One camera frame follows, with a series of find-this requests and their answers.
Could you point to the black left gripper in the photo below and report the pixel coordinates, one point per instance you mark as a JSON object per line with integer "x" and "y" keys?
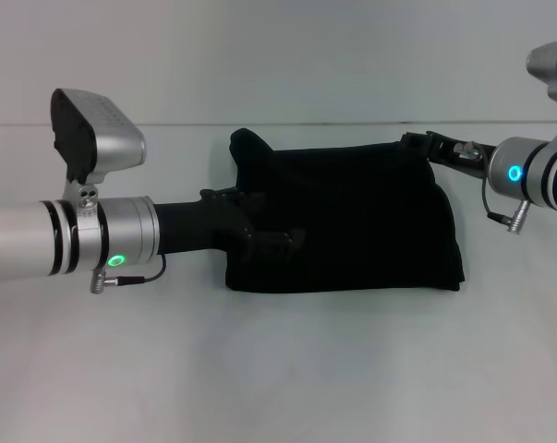
{"x": 190, "y": 226}

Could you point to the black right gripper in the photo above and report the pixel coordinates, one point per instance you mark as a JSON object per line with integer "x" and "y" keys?
{"x": 463, "y": 157}

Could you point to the black shirt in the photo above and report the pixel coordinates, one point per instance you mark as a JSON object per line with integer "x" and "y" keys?
{"x": 352, "y": 231}

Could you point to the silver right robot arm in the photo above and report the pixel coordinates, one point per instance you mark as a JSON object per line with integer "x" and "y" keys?
{"x": 532, "y": 173}

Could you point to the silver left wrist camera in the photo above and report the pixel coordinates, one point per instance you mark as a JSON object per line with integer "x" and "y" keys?
{"x": 98, "y": 138}

